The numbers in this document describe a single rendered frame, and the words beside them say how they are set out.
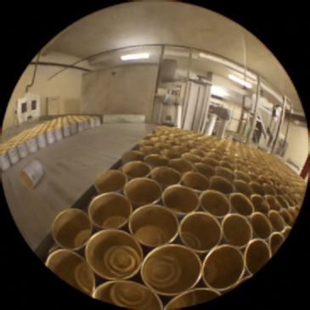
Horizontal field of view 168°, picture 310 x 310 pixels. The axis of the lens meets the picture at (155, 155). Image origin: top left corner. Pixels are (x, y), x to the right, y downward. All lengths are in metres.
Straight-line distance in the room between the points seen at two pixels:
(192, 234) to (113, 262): 0.16
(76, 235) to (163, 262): 0.17
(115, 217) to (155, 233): 0.09
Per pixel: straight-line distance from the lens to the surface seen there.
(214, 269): 0.25
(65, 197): 0.32
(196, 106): 1.55
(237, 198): 0.28
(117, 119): 1.17
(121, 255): 0.22
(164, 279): 0.22
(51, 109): 6.78
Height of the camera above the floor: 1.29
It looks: 26 degrees down
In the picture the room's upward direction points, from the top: 9 degrees clockwise
